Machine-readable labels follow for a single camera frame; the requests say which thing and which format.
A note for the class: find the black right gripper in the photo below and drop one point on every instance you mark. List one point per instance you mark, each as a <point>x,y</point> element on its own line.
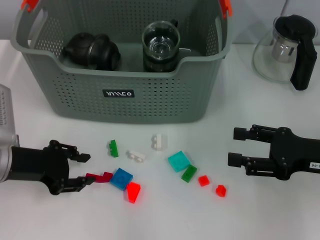
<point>292,155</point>

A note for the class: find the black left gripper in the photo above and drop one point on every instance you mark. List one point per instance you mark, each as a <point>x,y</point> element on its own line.
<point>37,165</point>

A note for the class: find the dark red curved toy piece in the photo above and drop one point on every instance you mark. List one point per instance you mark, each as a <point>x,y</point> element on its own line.
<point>105,177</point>

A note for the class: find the opaque green toy brick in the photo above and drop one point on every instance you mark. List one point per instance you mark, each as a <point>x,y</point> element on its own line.
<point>113,150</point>

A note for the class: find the blue square toy plate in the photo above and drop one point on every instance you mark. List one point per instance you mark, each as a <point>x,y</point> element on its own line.
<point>121,178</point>

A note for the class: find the red sloped toy brick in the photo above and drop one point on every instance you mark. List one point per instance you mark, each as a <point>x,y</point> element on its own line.
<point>133,192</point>

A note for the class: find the glass teacup with black holder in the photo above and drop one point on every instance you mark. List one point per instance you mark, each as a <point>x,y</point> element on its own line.
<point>160,70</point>
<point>107,55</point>
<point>150,61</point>
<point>161,37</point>

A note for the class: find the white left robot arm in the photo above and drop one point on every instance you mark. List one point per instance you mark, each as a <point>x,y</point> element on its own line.
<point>5,165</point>

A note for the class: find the grey perforated storage bin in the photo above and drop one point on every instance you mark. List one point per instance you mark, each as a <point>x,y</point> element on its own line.
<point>150,105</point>

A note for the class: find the small red toy brick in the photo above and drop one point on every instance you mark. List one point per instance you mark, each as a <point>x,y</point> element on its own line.
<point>203,180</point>
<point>221,190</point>

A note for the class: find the white toy brick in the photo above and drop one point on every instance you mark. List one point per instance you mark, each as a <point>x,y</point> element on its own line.
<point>158,143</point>
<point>136,155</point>

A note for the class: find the translucent green toy brick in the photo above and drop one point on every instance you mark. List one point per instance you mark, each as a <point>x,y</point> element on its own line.
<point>188,173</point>

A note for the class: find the teal square toy plate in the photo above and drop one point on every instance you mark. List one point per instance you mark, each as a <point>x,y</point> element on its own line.
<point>178,161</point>

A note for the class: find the black ceramic teapot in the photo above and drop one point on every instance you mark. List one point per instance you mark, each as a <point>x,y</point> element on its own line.
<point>75,50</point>

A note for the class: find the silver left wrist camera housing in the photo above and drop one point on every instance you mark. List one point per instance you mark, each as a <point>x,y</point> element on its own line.
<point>6,112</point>

